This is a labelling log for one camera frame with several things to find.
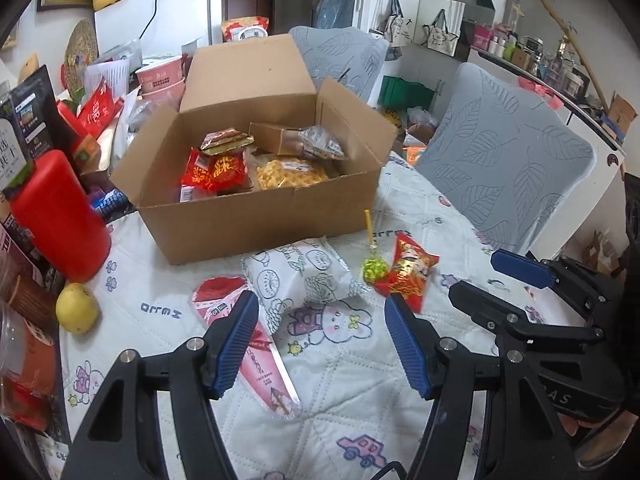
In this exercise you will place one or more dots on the red white snack bag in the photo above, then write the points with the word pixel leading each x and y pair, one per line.
pixel 235 25

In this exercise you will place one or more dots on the yellow lemon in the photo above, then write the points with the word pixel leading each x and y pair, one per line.
pixel 77 310

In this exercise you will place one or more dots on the row of cosmetic bottles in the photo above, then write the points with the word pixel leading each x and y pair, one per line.
pixel 530 55

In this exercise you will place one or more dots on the black cereal pouch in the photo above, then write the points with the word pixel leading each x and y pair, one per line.
pixel 35 110

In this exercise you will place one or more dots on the red plastic canister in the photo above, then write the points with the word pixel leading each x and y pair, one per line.
pixel 60 215

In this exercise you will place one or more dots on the bamboo stalk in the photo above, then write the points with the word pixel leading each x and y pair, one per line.
pixel 565 30

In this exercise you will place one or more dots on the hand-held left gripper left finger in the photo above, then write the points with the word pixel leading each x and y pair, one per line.
pixel 235 345

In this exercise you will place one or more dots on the brown paper bag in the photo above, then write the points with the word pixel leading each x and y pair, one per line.
pixel 30 67

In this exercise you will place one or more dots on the grey leaf pattern chair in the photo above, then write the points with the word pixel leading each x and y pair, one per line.
pixel 345 55
pixel 500 160

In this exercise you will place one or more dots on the white refrigerator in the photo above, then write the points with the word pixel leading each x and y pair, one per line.
pixel 175 10

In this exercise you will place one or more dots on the printed paper sheet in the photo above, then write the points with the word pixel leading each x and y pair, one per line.
pixel 107 77

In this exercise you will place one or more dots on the red stand-up pouch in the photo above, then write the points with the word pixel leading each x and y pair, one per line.
pixel 97 107

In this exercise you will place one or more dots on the round woven mat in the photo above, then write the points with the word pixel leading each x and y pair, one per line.
pixel 80 45

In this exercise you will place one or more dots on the white printed bread packet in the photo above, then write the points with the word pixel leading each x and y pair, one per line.
pixel 295 275

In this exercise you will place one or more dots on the orange snack bag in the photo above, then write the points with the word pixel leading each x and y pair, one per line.
pixel 412 156

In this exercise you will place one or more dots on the blue packet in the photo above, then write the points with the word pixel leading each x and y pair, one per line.
pixel 112 202

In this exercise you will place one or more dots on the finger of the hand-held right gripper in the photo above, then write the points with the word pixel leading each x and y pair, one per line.
pixel 480 305
pixel 520 267

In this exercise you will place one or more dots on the pink ribbon bow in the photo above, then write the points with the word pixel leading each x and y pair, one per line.
pixel 540 92

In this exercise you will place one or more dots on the green lollipop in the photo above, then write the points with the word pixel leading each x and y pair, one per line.
pixel 374 269

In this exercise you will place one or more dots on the red orange carton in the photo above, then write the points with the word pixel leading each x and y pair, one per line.
pixel 82 147

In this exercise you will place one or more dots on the green plastic crate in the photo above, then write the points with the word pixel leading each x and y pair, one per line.
pixel 405 95

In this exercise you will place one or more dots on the gold dark snack packet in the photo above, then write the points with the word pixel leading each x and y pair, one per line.
pixel 225 141

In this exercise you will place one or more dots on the canvas tote bag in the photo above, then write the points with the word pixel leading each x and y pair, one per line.
pixel 400 27

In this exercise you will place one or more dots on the red gold candy packet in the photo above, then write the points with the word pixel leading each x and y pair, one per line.
pixel 407 270
pixel 227 172

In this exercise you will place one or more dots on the clear packet of yellow snacks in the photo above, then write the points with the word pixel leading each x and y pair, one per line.
pixel 285 175

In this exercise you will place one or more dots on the person's right hand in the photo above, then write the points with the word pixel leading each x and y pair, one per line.
pixel 595 430

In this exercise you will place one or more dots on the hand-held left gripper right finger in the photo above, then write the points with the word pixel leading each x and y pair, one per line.
pixel 405 345

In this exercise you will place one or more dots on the small brown carton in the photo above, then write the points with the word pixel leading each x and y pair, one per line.
pixel 270 137

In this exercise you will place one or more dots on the clear dark snack packet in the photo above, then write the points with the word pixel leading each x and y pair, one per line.
pixel 325 145

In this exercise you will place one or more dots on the brown cardboard box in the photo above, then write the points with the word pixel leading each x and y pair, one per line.
pixel 225 230

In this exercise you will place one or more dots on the pink triangular snack packet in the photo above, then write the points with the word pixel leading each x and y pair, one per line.
pixel 215 297

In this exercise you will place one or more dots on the white cartoon print tablecloth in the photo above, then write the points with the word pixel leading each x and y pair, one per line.
pixel 325 410

